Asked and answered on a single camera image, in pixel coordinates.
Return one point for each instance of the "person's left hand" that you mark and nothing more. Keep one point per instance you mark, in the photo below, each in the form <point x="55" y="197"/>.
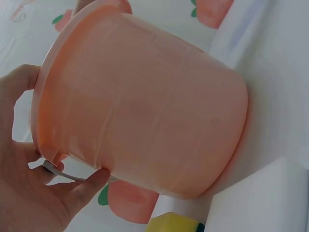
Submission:
<point x="21" y="198"/>

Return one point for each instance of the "pink plastic bucket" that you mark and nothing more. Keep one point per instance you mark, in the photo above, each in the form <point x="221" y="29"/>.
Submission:
<point x="144" y="101"/>

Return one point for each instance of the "yellow and green sponge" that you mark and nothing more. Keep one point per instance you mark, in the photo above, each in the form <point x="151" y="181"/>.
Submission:
<point x="169" y="222"/>

